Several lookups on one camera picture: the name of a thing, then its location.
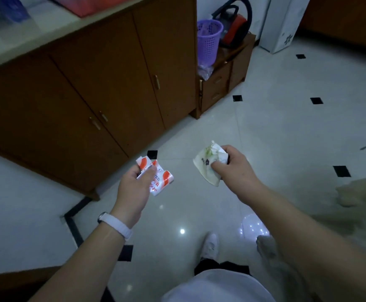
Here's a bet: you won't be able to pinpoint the brown wooden door frame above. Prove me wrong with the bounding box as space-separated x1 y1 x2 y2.
0 266 61 302

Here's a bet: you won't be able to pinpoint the person's right hand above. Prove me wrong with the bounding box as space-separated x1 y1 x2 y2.
210 145 265 205

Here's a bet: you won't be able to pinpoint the red bag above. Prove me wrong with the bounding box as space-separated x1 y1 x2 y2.
49 0 139 18

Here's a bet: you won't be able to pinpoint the white right sneaker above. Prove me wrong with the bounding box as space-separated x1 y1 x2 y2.
201 232 220 261

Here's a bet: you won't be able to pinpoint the clear plastic bag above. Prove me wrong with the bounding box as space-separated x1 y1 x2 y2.
197 64 214 81

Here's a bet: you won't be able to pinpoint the person's left hand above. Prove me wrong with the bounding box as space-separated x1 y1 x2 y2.
109 164 158 229

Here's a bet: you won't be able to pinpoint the smartwatch with white band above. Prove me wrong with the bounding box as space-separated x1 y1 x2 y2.
97 211 133 241

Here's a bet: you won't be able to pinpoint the low brown drawer cabinet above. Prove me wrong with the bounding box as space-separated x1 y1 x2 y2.
190 33 256 120

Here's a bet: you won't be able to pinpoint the person's left forearm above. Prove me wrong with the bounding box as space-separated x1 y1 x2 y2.
29 223 127 302

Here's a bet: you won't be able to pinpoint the black trousers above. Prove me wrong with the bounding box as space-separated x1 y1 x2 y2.
194 259 251 276

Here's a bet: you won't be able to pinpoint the white standing appliance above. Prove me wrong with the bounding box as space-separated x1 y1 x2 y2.
259 0 312 55

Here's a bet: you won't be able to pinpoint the black baseboard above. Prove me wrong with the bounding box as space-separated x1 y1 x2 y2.
64 196 116 302

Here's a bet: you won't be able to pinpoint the cream quilted cover chair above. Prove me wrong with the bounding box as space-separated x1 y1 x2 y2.
256 174 366 302

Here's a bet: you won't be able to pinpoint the tall brown wooden cabinet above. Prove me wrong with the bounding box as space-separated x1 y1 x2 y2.
0 0 199 202

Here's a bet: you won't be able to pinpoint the purple plastic basket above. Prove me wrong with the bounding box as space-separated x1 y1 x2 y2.
197 19 224 68

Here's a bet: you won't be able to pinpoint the blue plastic package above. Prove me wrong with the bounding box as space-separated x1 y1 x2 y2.
0 0 31 23

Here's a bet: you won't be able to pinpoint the red black vacuum cleaner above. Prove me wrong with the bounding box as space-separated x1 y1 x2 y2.
211 0 253 49

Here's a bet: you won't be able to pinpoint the white tissue packet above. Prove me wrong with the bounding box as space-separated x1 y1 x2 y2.
193 141 230 187

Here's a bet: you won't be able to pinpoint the white shirt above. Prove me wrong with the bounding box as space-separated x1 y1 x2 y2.
161 268 276 302

